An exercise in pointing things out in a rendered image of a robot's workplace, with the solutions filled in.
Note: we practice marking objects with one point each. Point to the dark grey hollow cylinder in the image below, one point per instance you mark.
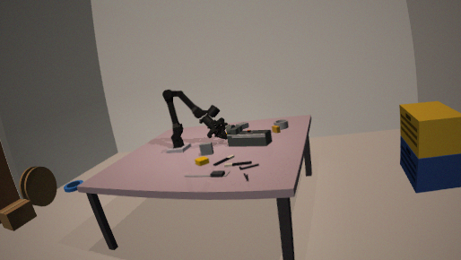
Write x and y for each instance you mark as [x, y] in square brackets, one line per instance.
[282, 123]

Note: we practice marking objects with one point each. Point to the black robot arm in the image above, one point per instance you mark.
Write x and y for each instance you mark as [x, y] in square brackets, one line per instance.
[198, 112]

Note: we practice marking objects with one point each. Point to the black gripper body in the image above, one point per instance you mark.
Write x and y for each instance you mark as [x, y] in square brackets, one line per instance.
[213, 130]

